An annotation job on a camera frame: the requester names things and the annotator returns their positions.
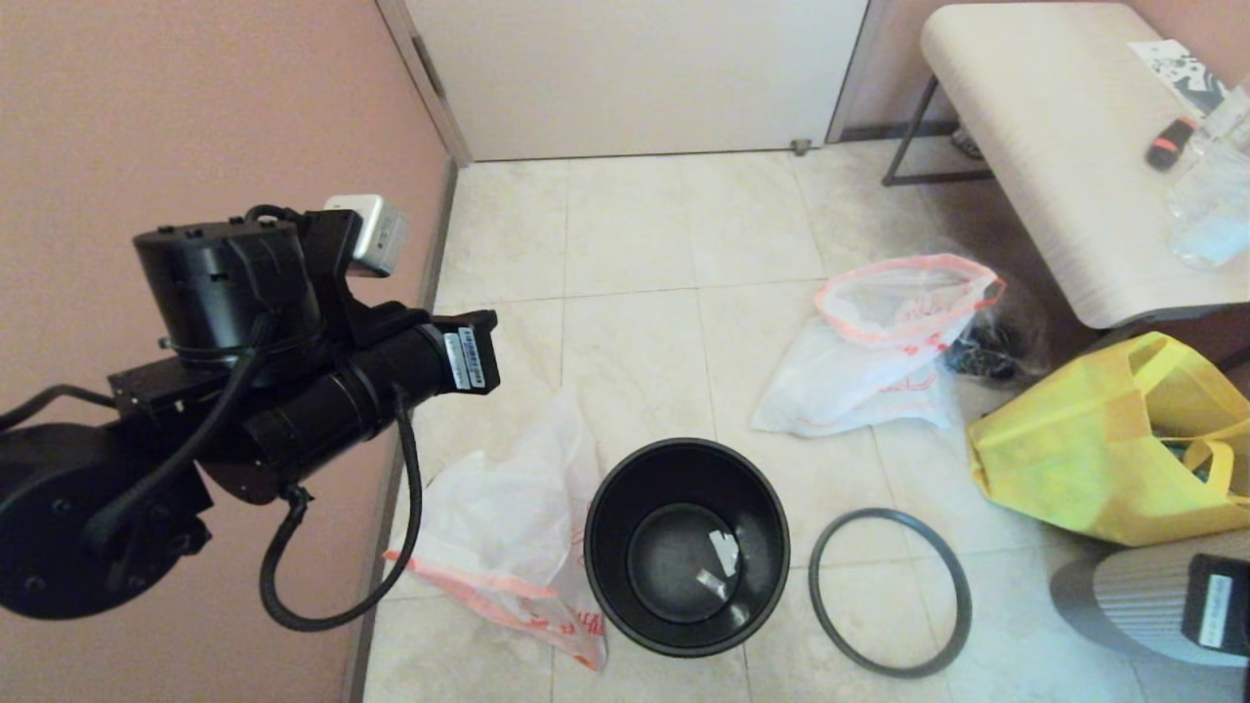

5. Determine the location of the black metal table frame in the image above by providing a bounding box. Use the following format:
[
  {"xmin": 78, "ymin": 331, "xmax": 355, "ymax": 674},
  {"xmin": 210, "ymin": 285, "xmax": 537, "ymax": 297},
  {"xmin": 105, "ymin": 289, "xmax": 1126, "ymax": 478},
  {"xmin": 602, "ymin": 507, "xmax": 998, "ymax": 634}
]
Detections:
[{"xmin": 881, "ymin": 76, "xmax": 1250, "ymax": 377}]

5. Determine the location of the white plastic bag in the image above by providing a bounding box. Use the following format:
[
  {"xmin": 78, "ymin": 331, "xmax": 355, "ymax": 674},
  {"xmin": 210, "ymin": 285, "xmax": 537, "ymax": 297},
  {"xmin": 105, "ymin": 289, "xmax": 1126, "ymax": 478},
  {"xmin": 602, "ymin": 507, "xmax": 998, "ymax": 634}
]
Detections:
[{"xmin": 752, "ymin": 254, "xmax": 1007, "ymax": 437}]

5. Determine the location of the black round trash bin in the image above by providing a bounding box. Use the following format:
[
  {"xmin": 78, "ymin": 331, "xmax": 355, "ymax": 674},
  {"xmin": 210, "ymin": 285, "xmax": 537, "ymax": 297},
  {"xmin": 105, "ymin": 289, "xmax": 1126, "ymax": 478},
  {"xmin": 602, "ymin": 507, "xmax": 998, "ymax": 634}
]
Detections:
[{"xmin": 584, "ymin": 437, "xmax": 792, "ymax": 658}]

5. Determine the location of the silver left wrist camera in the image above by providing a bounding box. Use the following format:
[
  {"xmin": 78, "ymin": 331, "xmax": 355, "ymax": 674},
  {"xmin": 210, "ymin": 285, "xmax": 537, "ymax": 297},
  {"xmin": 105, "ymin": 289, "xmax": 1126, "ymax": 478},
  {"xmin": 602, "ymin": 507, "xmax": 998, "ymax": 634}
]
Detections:
[{"xmin": 325, "ymin": 193, "xmax": 409, "ymax": 276}]

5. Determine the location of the white red-print bag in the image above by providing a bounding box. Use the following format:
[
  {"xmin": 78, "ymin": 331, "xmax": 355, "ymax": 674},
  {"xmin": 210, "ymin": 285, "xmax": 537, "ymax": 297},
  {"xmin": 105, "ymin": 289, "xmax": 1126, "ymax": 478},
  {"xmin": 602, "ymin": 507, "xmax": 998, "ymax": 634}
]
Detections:
[{"xmin": 384, "ymin": 391, "xmax": 608, "ymax": 672}]

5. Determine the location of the beige door jamb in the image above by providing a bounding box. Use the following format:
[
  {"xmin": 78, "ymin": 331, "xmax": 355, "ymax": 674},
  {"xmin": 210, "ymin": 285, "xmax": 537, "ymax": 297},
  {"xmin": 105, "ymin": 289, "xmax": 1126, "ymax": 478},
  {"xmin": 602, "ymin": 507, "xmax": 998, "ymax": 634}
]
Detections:
[
  {"xmin": 378, "ymin": 0, "xmax": 476, "ymax": 168},
  {"xmin": 825, "ymin": 0, "xmax": 890, "ymax": 145}
]

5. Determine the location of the thick black cable loop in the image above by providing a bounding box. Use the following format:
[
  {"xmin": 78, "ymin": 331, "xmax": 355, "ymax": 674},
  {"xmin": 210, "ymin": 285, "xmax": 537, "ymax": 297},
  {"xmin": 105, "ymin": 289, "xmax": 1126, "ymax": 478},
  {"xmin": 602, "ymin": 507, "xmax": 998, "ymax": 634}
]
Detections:
[{"xmin": 259, "ymin": 386, "xmax": 423, "ymax": 631}]

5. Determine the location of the clear water bottle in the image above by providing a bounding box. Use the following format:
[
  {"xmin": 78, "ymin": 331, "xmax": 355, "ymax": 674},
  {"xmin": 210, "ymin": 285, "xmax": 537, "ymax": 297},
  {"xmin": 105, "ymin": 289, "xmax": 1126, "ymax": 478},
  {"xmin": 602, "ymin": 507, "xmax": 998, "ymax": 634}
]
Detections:
[{"xmin": 1164, "ymin": 83, "xmax": 1250, "ymax": 270}]

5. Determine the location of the yellow fabric tote bag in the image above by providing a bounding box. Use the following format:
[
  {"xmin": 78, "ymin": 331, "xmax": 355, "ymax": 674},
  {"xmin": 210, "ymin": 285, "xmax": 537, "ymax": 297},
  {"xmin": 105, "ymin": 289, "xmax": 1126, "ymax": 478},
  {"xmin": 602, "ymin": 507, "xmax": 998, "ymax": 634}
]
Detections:
[{"xmin": 967, "ymin": 332, "xmax": 1250, "ymax": 548}]

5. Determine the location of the beige wood-grain table top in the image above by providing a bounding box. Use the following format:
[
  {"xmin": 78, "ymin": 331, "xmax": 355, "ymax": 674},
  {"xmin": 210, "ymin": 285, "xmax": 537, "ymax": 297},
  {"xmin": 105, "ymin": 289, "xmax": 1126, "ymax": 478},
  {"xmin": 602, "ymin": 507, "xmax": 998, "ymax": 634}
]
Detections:
[{"xmin": 920, "ymin": 2, "xmax": 1250, "ymax": 331}]

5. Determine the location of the thin black cable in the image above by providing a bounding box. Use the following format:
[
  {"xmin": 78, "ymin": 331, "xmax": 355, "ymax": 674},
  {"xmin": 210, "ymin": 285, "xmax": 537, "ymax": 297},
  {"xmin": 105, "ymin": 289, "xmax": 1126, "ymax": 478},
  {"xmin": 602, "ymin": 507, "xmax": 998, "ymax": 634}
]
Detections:
[{"xmin": 0, "ymin": 384, "xmax": 118, "ymax": 433}]

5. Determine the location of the black and white leaflet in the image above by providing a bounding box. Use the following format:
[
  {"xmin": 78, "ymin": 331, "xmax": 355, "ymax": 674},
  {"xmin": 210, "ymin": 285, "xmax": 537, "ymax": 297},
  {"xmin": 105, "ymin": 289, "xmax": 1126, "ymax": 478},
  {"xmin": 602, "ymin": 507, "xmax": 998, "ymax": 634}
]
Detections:
[{"xmin": 1128, "ymin": 39, "xmax": 1231, "ymax": 118}]

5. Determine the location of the clear bag with dark contents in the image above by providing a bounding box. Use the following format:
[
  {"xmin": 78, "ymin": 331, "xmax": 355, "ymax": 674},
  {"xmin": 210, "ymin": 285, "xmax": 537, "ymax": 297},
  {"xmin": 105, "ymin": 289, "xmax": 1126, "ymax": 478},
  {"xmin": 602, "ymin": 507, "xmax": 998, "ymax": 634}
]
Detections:
[{"xmin": 937, "ymin": 244, "xmax": 1054, "ymax": 387}]

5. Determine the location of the black ring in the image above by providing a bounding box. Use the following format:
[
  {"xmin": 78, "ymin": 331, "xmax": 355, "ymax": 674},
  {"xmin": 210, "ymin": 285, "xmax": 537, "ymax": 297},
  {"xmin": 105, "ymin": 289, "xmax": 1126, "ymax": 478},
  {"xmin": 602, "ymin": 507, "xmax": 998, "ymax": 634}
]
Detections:
[{"xmin": 809, "ymin": 508, "xmax": 973, "ymax": 680}]

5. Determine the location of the white door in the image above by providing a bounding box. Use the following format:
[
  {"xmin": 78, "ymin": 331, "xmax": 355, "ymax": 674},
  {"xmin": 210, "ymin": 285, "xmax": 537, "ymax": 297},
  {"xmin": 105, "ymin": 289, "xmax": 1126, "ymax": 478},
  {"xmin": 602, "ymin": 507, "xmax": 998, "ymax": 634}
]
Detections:
[{"xmin": 403, "ymin": 0, "xmax": 870, "ymax": 162}]

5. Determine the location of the pale gray ribbed cylinder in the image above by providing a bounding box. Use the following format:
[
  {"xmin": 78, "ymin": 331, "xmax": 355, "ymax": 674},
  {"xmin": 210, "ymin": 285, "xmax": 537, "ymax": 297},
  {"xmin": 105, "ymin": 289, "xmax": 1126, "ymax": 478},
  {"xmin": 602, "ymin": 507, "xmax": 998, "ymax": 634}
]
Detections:
[{"xmin": 1050, "ymin": 532, "xmax": 1250, "ymax": 670}]

